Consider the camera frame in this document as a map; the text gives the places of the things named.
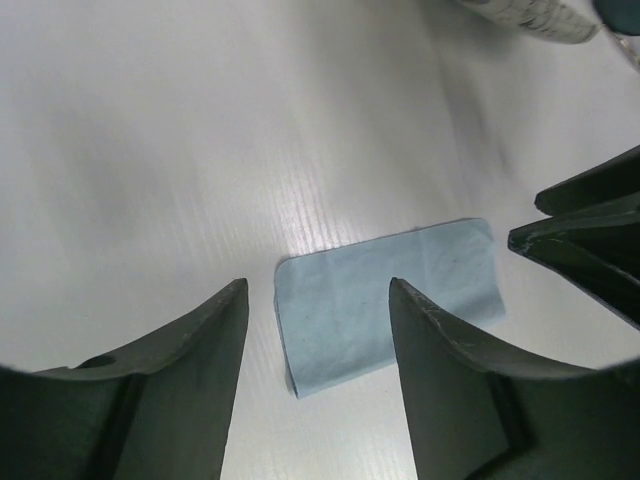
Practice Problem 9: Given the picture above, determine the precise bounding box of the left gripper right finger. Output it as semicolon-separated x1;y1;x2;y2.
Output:
389;278;639;479

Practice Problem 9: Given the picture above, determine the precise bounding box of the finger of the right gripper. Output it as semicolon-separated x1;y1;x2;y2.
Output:
534;146;640;215
508;207;639;328

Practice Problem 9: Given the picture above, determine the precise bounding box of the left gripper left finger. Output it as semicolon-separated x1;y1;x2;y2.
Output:
1;279;249;479

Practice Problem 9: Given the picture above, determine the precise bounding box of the patterned glasses case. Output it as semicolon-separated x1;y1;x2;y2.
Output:
460;0;600;45

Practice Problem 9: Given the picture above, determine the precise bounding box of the blue cleaning cloth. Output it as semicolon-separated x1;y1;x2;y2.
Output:
274;218;506;399

